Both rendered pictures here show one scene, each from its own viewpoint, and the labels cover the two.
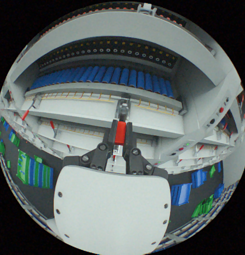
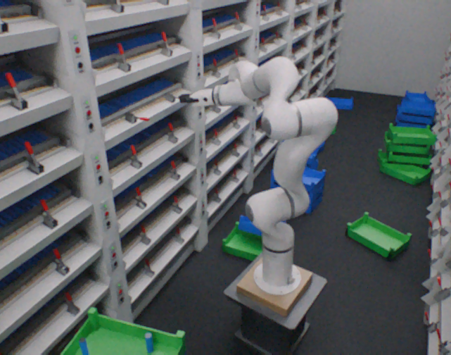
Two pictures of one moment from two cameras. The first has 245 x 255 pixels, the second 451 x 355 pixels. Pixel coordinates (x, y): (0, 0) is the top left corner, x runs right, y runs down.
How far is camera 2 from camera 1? 162 cm
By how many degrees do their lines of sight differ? 48
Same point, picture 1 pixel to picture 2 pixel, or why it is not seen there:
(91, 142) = (160, 148)
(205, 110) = (191, 74)
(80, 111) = (161, 108)
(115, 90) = (162, 94)
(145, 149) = (184, 131)
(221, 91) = (193, 59)
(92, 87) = (155, 96)
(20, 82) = not seen: hidden behind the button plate
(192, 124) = (192, 85)
